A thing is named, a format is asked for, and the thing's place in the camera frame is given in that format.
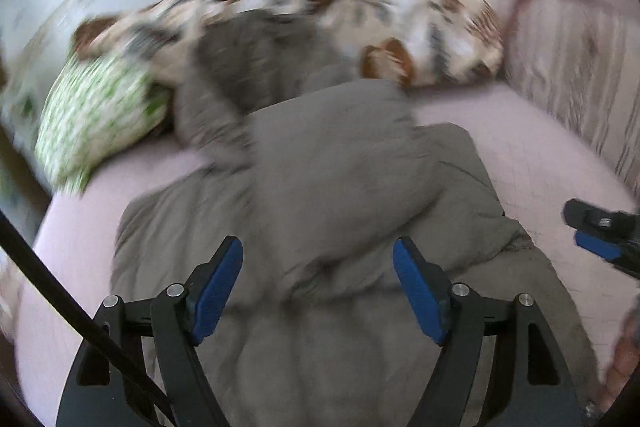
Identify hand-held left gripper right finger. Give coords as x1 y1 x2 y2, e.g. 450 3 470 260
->
392 235 583 427

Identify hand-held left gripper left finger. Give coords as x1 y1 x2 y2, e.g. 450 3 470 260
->
56 235 244 427

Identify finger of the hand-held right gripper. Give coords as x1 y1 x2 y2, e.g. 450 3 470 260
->
562 199 640 279

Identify grey puffer jacket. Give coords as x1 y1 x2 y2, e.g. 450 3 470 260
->
111 9 601 427

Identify person's right forearm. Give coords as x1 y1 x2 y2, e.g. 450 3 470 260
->
597 302 640 413

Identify striped cushion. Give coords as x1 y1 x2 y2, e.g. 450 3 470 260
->
505 0 640 188

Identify green patterned pillow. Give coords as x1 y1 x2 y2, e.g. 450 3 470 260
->
37 54 173 190

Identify leaf print fleece blanket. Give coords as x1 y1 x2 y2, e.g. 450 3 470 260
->
72 0 505 88

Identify black cable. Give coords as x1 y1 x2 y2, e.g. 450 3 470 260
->
0 212 176 427

